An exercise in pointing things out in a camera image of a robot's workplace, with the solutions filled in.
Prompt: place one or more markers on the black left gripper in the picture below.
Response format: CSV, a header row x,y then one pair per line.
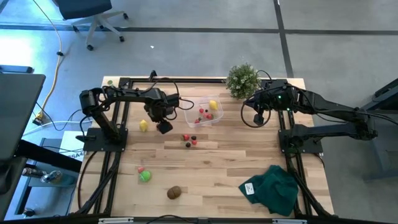
x,y
161,113

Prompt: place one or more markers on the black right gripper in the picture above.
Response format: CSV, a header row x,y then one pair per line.
x,y
267,99

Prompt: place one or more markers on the yellow toy lemon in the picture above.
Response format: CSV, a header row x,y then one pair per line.
x,y
213,104
143,125

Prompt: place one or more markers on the clear plastic tupperware container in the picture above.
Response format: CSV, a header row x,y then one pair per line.
x,y
191,105

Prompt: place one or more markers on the red strawberry with leaves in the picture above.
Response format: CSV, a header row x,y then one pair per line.
x,y
186,137

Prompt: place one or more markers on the pink toy fruit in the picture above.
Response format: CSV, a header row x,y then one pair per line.
x,y
206,115

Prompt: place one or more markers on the bright green toy fruit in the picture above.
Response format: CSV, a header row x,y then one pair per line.
x,y
145,176

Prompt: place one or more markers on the brown toy kiwi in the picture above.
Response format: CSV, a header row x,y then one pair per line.
x,y
174,193

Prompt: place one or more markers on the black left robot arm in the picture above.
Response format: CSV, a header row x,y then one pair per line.
x,y
130,95

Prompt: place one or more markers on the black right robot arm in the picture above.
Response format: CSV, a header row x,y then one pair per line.
x,y
329,106

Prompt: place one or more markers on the small green potted plant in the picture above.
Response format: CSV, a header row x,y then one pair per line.
x,y
242,81

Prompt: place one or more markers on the black clamp knob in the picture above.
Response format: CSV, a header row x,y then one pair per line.
x,y
152,75

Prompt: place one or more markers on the dark green cloth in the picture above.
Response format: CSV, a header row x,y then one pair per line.
x,y
273,189

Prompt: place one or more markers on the white printed box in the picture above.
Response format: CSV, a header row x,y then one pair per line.
x,y
70,146

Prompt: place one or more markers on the white label strip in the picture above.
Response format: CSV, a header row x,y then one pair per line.
x,y
289,221
116,220

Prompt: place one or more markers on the black table edge bar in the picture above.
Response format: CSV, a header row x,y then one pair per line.
x,y
242,222

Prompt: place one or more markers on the black desk beam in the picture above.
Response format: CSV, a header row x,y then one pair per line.
x,y
46,155

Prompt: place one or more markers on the shiny clear bottle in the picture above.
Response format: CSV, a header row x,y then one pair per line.
x,y
51,177

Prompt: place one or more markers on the grey metal cart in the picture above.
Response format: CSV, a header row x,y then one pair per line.
x,y
385,93

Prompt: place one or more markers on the dark office chair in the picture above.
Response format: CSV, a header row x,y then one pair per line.
x,y
84,6

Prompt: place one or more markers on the dark grey desk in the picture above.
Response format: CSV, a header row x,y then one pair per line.
x,y
18,112

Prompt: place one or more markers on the grey metal shelf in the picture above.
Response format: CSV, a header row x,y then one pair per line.
x,y
34,189

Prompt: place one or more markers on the dark flat panel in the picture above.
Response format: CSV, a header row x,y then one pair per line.
x,y
15,69

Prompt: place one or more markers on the black aluminium table frame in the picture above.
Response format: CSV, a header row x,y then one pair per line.
x,y
202,80

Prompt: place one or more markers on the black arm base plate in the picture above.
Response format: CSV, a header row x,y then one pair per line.
x,y
93,144
306,149

